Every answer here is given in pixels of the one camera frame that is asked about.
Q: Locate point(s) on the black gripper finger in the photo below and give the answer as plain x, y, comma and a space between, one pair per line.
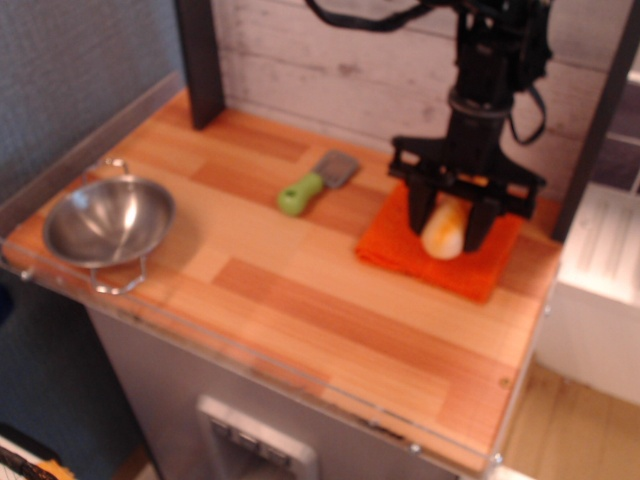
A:
421, 202
481, 218

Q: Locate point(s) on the orange black object corner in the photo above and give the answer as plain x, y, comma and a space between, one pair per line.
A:
41, 470

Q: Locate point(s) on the toy bread loaf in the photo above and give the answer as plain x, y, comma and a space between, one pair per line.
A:
443, 236

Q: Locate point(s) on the dark shelf post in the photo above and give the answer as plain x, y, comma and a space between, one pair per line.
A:
609, 99
201, 60

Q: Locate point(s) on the dark right shelf post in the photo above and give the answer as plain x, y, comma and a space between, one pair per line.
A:
609, 99

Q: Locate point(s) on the grey toy fridge cabinet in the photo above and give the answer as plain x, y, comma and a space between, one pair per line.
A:
164, 377

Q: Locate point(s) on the dark left shelf post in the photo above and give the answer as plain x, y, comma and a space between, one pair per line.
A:
201, 60

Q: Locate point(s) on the green handled toy spatula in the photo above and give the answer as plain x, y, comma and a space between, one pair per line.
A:
333, 170

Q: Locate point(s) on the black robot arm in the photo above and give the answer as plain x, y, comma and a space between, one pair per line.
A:
502, 50

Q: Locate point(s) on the orange knitted cloth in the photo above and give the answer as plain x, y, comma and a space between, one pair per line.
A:
390, 243

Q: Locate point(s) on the white toy sink unit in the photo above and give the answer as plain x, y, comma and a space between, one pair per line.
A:
591, 330

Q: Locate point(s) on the steel bowl with handles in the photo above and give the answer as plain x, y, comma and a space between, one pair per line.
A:
110, 222

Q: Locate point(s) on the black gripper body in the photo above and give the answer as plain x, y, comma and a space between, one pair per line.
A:
468, 162

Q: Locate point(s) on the clear acrylic table guard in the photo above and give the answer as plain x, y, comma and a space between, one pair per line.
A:
421, 365

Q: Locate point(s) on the silver dispenser panel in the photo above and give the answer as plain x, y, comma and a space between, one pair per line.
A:
242, 447

